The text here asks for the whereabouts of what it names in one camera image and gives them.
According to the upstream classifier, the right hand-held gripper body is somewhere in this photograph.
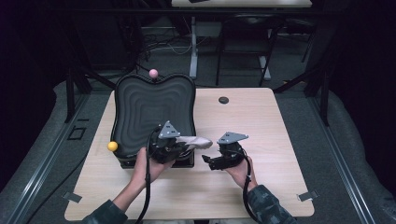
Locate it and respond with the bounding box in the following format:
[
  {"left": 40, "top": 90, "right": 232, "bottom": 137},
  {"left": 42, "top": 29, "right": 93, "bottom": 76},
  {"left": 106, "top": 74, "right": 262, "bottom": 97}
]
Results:
[{"left": 217, "top": 132, "right": 249, "bottom": 171}]

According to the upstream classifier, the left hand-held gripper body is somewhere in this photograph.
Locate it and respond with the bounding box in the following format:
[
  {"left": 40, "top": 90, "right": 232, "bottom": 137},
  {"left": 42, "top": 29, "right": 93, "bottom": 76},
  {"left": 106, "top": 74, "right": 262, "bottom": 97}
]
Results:
[{"left": 148, "top": 120, "right": 188, "bottom": 165}]

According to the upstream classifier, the grey cleaning cloth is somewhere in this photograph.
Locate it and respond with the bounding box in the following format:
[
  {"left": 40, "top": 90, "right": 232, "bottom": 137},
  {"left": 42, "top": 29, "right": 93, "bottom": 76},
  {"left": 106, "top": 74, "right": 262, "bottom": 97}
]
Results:
[{"left": 176, "top": 135, "right": 214, "bottom": 153}]

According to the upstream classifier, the black wavy tray shaker machine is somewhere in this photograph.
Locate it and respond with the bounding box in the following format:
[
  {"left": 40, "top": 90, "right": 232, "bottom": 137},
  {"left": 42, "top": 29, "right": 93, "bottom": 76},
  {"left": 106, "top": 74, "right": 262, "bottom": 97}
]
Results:
[{"left": 110, "top": 73, "right": 197, "bottom": 169}]

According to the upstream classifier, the person's right hand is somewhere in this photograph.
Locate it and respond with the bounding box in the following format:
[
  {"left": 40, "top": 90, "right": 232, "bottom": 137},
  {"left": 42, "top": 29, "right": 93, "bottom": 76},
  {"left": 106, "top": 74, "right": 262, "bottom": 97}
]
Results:
[{"left": 223, "top": 155, "right": 259, "bottom": 190}]

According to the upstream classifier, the person's left hand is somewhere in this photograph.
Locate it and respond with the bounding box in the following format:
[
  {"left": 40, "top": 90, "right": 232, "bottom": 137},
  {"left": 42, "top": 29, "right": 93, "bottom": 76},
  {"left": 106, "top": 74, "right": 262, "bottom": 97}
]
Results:
[{"left": 130, "top": 147, "right": 176, "bottom": 189}]

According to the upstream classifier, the grey tape strip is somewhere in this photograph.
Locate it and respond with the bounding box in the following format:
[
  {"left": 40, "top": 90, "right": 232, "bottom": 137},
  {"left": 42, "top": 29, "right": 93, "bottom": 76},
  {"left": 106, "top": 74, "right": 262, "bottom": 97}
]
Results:
[
  {"left": 63, "top": 191, "right": 83, "bottom": 203},
  {"left": 297, "top": 189, "right": 319, "bottom": 203}
]

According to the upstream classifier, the white desk foot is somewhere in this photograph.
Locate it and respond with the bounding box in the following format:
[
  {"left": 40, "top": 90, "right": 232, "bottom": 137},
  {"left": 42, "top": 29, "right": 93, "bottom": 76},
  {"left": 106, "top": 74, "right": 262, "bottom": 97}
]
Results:
[{"left": 259, "top": 55, "right": 273, "bottom": 81}]

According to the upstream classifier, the white desk leg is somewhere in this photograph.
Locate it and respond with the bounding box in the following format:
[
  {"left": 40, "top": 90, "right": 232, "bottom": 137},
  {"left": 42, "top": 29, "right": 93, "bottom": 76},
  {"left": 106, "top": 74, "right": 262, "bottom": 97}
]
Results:
[{"left": 189, "top": 16, "right": 200, "bottom": 80}]

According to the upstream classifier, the black chair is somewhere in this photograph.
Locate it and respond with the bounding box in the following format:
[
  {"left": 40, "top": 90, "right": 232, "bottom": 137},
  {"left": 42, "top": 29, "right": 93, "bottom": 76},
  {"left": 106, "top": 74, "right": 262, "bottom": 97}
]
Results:
[{"left": 215, "top": 13, "right": 283, "bottom": 88}]

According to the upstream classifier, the black crossbar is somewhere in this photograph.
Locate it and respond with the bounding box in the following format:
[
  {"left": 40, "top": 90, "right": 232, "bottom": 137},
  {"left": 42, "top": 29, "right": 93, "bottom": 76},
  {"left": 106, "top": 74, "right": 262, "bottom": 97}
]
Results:
[{"left": 62, "top": 8, "right": 344, "bottom": 16}]

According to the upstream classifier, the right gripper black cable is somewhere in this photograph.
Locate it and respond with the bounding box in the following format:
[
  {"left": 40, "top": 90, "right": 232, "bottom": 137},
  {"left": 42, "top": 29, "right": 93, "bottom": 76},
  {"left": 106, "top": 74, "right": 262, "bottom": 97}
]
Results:
[{"left": 242, "top": 148, "right": 260, "bottom": 223}]

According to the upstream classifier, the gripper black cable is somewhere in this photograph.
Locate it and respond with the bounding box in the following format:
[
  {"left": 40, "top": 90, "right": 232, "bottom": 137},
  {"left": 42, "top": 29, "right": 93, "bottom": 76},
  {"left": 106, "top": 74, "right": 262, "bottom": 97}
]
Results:
[
  {"left": 134, "top": 127, "right": 160, "bottom": 224},
  {"left": 242, "top": 148, "right": 260, "bottom": 223}
]

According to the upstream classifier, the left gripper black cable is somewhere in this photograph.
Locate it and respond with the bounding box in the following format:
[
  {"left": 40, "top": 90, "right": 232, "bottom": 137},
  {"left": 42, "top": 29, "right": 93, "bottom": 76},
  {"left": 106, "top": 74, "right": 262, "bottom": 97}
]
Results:
[{"left": 134, "top": 127, "right": 160, "bottom": 224}]

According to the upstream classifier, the floor cable bundle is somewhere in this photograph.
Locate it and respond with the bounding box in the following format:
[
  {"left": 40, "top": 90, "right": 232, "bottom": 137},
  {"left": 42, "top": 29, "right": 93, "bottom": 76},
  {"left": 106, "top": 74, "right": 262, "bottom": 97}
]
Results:
[{"left": 136, "top": 29, "right": 194, "bottom": 62}]

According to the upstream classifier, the metal floor rail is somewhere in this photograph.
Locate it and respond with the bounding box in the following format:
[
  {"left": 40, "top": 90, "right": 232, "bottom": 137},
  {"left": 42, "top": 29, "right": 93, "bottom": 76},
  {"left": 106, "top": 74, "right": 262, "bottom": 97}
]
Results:
[
  {"left": 3, "top": 92, "right": 92, "bottom": 224},
  {"left": 306, "top": 92, "right": 376, "bottom": 224}
]

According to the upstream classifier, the black frame stand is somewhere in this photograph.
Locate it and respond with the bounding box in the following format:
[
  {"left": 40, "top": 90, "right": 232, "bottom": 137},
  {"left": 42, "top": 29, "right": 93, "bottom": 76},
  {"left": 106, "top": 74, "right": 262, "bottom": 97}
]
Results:
[
  {"left": 273, "top": 63, "right": 332, "bottom": 127},
  {"left": 64, "top": 66, "right": 124, "bottom": 124}
]

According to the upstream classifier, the black floor cable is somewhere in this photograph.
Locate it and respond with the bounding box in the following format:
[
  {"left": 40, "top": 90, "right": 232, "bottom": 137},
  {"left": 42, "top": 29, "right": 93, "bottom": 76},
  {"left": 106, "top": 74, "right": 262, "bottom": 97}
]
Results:
[{"left": 26, "top": 152, "right": 90, "bottom": 224}]

